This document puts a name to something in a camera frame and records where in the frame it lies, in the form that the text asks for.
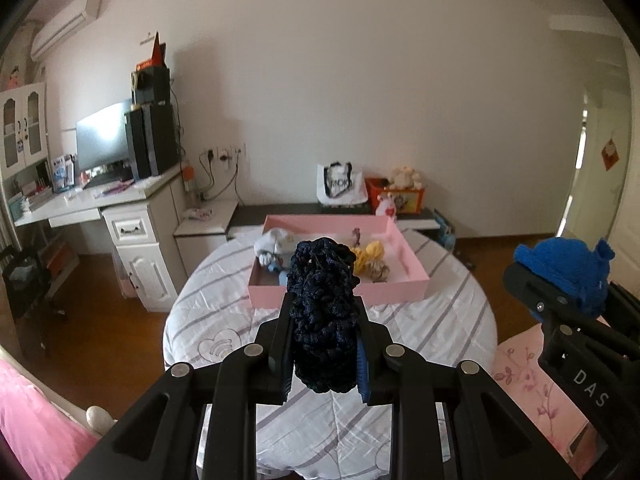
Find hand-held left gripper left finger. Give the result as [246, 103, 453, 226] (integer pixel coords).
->
[65, 292, 296, 480]

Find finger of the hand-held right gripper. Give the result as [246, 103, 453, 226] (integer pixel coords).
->
[502, 260, 608, 332]
[607, 283, 640, 332]

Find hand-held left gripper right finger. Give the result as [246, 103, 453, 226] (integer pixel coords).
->
[350, 295, 586, 480]

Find blue knitted hat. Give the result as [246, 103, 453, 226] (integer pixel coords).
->
[514, 236, 615, 318]

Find navy knitted pouch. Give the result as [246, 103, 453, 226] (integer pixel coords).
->
[286, 236, 362, 393]

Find pink cardboard box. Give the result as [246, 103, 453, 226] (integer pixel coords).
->
[248, 214, 431, 309]

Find printed baby cloth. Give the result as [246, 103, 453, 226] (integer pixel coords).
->
[254, 228, 296, 281]

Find yellow crochet toy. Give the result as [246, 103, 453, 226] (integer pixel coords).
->
[350, 240, 396, 283]

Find pink floral blanket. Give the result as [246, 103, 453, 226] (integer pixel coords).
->
[492, 327, 608, 478]

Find white door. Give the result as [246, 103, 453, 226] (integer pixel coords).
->
[560, 85, 632, 241]

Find low black white cabinet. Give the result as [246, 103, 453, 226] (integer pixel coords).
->
[172, 199, 441, 246]

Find orange storage box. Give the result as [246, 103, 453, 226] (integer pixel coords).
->
[364, 177, 427, 216]

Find red door decoration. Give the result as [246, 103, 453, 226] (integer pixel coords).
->
[600, 137, 621, 171]

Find white desk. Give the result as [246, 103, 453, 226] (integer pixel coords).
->
[12, 165, 188, 313]

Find pink white plush toy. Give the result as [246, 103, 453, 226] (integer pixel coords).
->
[376, 195, 398, 223]

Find beige plush toy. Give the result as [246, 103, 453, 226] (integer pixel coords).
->
[389, 165, 423, 191]

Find white tote bag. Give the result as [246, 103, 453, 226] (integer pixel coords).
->
[316, 161, 367, 206]

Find white desk drawer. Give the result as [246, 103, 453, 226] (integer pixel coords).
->
[112, 215, 151, 241]

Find orange storage bin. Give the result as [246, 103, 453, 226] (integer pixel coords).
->
[45, 245, 80, 283]

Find black keyboard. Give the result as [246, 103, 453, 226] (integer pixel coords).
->
[82, 172, 133, 188]

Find black computer tower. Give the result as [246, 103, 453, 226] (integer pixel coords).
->
[124, 104, 180, 180]

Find pink bedsheet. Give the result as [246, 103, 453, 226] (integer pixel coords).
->
[0, 357, 103, 480]

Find dark chair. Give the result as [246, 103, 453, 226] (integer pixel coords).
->
[0, 240, 68, 358]

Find black computer monitor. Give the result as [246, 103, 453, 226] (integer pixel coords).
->
[75, 101, 133, 173]

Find blue white box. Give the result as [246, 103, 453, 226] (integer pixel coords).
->
[50, 154, 76, 193]

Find black box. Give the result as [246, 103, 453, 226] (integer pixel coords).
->
[131, 66, 172, 107]

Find red cardboard box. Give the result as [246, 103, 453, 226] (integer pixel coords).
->
[136, 31, 168, 71]

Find white hutch cabinet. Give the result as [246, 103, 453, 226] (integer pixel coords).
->
[0, 82, 48, 178]

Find white air conditioner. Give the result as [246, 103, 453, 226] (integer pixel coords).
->
[30, 0, 103, 61]

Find white bed frame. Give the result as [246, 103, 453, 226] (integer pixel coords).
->
[0, 345, 118, 436]

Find black power cables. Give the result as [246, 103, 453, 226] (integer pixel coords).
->
[199, 152, 241, 201]

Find white wall sockets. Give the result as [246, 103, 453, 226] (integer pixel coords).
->
[202, 144, 248, 161]

